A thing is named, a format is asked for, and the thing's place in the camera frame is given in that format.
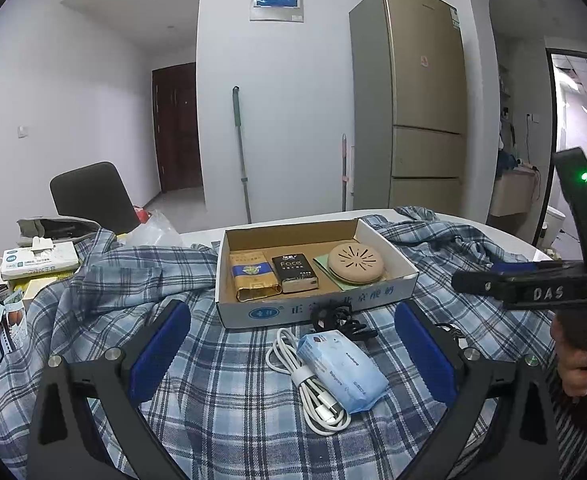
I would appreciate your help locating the person's right hand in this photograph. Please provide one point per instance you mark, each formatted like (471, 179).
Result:
(573, 360)

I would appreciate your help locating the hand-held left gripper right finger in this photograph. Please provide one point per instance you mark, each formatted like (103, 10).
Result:
(426, 355)

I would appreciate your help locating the white tissue box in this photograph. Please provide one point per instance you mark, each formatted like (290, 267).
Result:
(38, 260)

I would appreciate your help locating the yellow flat box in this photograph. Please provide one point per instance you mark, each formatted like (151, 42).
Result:
(43, 287)

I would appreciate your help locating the white light switch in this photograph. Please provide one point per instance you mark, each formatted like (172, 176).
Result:
(22, 132)

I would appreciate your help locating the white toilet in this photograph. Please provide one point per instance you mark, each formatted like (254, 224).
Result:
(556, 222)

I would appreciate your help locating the grey fabric bag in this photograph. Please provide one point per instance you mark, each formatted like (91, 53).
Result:
(53, 227)

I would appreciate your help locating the cardboard box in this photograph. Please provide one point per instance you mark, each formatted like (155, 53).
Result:
(273, 312)

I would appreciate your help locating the green cloth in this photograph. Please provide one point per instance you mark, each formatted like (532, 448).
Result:
(322, 266)

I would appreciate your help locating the dark wooden door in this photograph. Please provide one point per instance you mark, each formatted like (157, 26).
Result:
(176, 130)

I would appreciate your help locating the black tissue pack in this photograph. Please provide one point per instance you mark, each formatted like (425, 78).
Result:
(293, 272)

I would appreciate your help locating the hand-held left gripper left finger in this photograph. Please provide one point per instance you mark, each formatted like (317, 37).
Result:
(158, 355)

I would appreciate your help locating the clear plastic bag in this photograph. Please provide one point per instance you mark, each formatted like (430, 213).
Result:
(156, 232)

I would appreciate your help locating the beige counter cabinet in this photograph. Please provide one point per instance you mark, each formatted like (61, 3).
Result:
(511, 192)

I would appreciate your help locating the dark framed doorway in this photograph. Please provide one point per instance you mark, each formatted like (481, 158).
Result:
(548, 135)

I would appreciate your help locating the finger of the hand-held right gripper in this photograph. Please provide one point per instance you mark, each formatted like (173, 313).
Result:
(478, 284)
(538, 267)

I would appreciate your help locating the red plastic bag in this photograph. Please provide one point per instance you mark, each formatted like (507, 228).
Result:
(142, 214)

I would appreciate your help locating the round beige perforated case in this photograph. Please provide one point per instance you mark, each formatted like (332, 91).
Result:
(356, 262)

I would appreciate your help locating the gold cigarette pack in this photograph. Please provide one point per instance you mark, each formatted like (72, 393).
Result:
(253, 275)

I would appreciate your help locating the black chair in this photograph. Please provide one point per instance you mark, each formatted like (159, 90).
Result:
(91, 192)

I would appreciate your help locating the blue plaid shirt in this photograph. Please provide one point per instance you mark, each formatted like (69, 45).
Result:
(223, 385)

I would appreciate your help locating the gold refrigerator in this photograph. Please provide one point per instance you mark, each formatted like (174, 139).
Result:
(423, 110)

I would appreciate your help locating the blue wet wipes packet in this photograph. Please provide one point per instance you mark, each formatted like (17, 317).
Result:
(343, 370)

